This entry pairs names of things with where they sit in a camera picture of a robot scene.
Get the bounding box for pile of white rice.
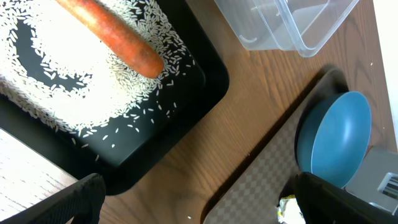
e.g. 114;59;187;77
1;1;188;136

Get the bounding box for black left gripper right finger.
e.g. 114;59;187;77
294;172;397;224

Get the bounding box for clear plastic bin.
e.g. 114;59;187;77
215;0;358;58

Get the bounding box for dark blue plate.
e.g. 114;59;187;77
296;91;372;189

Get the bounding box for orange carrot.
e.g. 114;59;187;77
57;0;164;78

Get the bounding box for brown serving tray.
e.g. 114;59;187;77
203;65;348;224

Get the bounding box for grey dishwasher rack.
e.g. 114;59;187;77
345;147;397;215

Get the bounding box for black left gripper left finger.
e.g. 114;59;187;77
1;173;106;224

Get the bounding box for crumpled white paper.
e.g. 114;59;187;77
277;195;306;224

